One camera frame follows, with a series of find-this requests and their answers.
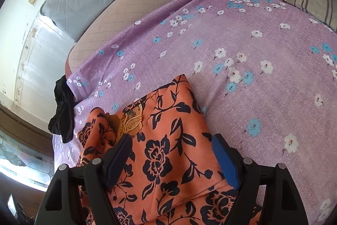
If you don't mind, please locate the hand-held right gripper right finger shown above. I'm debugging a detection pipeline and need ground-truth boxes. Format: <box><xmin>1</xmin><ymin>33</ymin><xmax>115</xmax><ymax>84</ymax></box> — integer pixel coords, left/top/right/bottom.
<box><xmin>212</xmin><ymin>133</ymin><xmax>308</xmax><ymax>225</ymax></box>

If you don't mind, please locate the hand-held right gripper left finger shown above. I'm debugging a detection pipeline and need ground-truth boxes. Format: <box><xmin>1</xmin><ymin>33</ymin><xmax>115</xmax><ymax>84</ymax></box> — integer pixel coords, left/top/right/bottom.
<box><xmin>38</xmin><ymin>133</ymin><xmax>133</xmax><ymax>225</ymax></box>

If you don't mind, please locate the orange black floral garment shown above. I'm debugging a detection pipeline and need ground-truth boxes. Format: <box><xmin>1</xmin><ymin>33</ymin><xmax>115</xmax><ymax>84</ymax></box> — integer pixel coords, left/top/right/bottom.
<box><xmin>76</xmin><ymin>74</ymin><xmax>264</xmax><ymax>225</ymax></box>

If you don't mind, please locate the purple floral bedsheet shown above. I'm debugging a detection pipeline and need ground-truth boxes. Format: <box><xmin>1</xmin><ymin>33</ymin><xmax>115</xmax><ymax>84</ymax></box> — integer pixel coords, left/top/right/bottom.
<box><xmin>53</xmin><ymin>0</ymin><xmax>337</xmax><ymax>225</ymax></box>

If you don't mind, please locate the black cloth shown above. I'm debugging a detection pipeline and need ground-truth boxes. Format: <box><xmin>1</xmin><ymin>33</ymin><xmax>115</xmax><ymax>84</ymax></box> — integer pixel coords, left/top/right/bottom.
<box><xmin>48</xmin><ymin>75</ymin><xmax>77</xmax><ymax>144</ymax></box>

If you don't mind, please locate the white ornamented panel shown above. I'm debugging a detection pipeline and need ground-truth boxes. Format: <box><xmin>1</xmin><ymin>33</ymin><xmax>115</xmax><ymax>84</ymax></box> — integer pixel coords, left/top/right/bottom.
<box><xmin>14</xmin><ymin>15</ymin><xmax>77</xmax><ymax>109</ymax></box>

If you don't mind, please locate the pink quilted mattress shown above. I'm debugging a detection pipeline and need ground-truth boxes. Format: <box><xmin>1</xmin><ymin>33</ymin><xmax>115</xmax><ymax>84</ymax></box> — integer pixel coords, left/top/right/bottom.
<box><xmin>64</xmin><ymin>0</ymin><xmax>201</xmax><ymax>78</ymax></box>

